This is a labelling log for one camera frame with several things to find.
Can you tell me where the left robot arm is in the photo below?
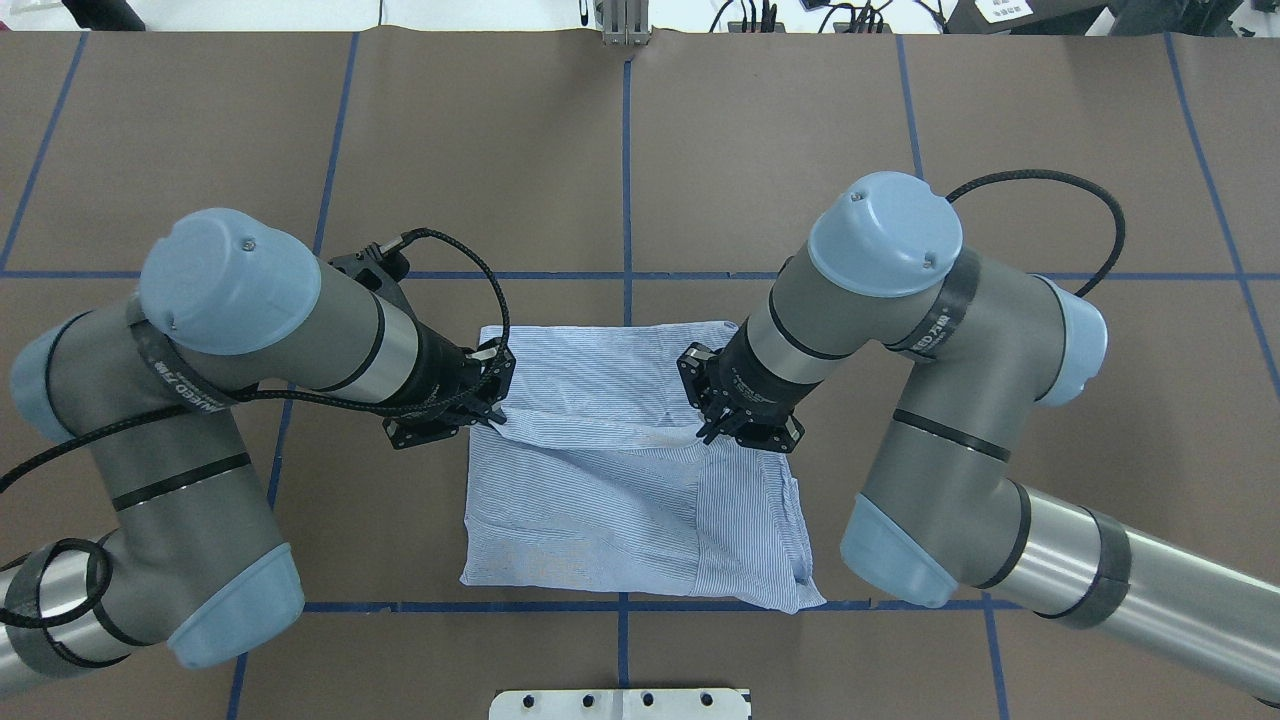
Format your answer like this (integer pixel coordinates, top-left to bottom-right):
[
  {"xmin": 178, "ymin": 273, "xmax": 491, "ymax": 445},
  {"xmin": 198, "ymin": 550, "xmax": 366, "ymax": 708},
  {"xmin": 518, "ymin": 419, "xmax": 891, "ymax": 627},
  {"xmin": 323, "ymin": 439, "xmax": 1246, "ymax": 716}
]
[{"xmin": 3, "ymin": 208, "xmax": 516, "ymax": 696}]

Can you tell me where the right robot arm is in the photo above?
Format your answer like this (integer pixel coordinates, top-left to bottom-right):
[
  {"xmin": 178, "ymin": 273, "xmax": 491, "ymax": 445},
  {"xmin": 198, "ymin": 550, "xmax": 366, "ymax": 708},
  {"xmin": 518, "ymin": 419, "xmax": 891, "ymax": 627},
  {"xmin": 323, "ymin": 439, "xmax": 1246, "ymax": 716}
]
[{"xmin": 677, "ymin": 170, "xmax": 1279, "ymax": 707}]

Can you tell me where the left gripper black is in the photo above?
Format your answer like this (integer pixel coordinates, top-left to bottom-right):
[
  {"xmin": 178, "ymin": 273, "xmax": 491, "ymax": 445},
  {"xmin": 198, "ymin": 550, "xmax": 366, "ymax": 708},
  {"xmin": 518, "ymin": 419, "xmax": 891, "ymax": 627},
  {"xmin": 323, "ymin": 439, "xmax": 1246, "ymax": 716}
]
[{"xmin": 385, "ymin": 331, "xmax": 516, "ymax": 448}]

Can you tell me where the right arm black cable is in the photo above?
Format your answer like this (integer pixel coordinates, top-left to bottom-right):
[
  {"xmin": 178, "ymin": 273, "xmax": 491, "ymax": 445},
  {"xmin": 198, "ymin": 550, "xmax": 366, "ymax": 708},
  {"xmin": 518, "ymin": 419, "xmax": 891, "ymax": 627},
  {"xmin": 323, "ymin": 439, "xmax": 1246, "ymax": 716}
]
[{"xmin": 945, "ymin": 168, "xmax": 1126, "ymax": 299}]

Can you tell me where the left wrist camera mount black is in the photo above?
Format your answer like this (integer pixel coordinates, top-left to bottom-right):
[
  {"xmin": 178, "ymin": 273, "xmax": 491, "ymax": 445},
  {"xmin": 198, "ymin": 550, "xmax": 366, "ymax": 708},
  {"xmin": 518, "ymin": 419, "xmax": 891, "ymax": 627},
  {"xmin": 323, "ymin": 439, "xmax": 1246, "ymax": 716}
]
[{"xmin": 328, "ymin": 240, "xmax": 411, "ymax": 301}]

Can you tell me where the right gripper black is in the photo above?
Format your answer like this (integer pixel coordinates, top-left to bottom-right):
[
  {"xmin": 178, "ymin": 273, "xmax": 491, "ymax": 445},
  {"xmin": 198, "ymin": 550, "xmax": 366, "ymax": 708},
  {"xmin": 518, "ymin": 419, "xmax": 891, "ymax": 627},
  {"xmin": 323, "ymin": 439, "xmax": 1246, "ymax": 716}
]
[{"xmin": 677, "ymin": 325, "xmax": 805, "ymax": 454}]

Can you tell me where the light blue striped shirt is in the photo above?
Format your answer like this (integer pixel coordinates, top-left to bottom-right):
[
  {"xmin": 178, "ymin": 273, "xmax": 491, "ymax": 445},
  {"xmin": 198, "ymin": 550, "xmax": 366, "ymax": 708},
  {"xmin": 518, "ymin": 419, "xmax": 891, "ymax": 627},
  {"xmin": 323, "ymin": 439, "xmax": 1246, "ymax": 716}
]
[{"xmin": 460, "ymin": 320, "xmax": 824, "ymax": 614}]

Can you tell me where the white central pedestal column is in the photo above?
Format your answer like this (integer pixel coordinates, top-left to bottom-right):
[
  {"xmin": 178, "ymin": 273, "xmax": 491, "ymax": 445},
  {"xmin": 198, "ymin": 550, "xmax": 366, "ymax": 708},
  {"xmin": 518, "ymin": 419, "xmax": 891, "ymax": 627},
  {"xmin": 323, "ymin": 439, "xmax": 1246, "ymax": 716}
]
[{"xmin": 488, "ymin": 688, "xmax": 754, "ymax": 719}]

